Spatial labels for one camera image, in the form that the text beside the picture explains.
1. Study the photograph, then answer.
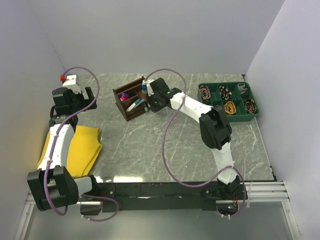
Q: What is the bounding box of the blue capped small bottle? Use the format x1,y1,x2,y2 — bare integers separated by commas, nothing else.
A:
141,84,148,95

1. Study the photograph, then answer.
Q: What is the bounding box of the dark purple highlighter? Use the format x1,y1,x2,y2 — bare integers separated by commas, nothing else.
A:
121,92,130,98

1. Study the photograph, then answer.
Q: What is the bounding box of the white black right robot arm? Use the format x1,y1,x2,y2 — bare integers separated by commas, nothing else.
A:
143,78,241,199

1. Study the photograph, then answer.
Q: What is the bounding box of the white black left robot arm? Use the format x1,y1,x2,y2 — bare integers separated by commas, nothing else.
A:
27,87,100,211

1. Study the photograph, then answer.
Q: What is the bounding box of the brown wooden desk organizer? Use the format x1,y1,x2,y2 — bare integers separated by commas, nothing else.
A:
112,76,151,121

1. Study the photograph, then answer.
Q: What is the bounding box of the yellow folded cloth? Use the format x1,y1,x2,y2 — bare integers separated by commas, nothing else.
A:
50,124,102,178

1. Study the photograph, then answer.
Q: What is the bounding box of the pink black rolled band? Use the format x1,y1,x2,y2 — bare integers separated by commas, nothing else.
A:
199,85,211,101

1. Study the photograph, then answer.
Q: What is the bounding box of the black white rolled band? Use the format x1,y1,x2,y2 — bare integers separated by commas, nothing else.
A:
218,85,232,100

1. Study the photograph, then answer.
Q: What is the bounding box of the yellow rolled band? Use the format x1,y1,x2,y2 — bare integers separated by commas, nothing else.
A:
224,101,237,115

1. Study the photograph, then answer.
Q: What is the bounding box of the green compartment tray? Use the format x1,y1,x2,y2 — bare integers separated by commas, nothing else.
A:
197,81,260,122

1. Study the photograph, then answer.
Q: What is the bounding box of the grey crumpled item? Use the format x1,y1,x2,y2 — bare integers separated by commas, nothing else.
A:
237,83,251,99

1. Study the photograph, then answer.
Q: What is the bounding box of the brown black rolled band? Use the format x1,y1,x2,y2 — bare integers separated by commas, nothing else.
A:
243,98,257,115

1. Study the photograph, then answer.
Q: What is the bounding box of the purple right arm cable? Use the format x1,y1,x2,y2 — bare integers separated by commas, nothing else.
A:
143,69,247,221

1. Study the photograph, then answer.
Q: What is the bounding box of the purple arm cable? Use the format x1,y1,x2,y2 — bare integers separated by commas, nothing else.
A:
43,66,120,222
143,69,247,221

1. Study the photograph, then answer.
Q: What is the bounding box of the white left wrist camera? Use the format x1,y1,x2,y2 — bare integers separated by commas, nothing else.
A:
60,74,82,94

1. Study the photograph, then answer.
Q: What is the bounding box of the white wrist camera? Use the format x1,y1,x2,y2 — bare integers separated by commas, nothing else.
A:
141,79,155,96
60,74,82,94

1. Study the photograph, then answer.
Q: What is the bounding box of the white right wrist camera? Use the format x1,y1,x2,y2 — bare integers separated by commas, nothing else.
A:
141,79,155,96

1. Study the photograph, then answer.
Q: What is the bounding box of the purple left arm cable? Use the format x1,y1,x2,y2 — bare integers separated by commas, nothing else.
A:
43,66,120,222

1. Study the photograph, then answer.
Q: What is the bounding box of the black base frame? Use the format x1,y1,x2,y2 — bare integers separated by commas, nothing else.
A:
67,181,251,213

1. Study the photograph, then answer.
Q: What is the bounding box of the aluminium rail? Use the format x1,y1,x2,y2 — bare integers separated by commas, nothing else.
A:
25,181,290,205

